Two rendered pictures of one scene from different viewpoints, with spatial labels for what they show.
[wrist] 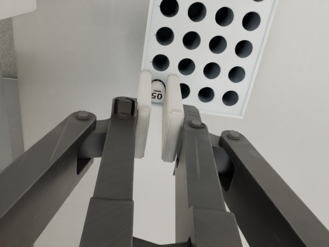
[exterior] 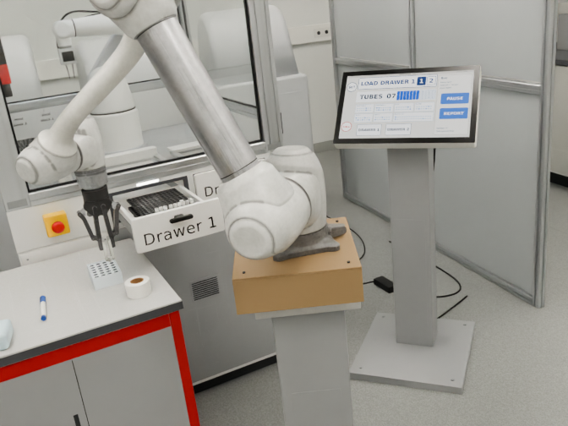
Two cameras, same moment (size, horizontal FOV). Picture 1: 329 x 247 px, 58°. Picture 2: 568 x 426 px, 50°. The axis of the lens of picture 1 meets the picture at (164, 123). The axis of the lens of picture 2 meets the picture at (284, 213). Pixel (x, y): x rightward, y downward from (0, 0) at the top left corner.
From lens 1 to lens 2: 1.85 m
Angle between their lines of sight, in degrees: 50
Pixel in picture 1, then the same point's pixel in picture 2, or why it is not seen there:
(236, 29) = (97, 270)
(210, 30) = (102, 268)
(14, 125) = (194, 313)
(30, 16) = (147, 265)
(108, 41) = (127, 270)
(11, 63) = (248, 382)
